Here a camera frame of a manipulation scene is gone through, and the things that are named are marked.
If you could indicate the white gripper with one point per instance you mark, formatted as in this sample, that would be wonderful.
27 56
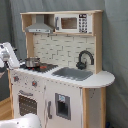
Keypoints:
8 56

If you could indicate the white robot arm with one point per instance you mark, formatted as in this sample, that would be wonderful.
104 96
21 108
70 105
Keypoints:
26 121

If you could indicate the wooden toy kitchen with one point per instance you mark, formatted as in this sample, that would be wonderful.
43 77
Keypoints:
62 49

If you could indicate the silver metal pot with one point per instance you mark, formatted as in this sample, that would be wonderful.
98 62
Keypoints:
32 62

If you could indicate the left red stove knob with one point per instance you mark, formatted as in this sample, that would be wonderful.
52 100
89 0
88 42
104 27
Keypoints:
15 78

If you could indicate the red stove knob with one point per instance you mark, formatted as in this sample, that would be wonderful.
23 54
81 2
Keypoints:
34 83
15 78

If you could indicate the black toy stovetop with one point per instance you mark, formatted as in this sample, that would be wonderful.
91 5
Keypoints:
43 67

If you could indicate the right red stove knob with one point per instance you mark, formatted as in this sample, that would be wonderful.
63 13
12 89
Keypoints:
34 83

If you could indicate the grey range hood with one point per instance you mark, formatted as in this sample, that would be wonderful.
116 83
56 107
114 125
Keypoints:
39 26

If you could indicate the white oven door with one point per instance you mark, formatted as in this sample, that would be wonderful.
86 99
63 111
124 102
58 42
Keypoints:
27 101

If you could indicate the white toy microwave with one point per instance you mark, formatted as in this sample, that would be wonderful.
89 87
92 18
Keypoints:
73 23

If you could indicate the grey toy sink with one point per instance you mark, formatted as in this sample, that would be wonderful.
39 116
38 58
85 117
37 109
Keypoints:
73 74

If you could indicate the black toy faucet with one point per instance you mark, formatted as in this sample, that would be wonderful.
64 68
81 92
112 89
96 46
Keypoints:
82 63

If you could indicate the white cabinet door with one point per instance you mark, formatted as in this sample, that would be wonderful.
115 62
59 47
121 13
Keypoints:
63 106

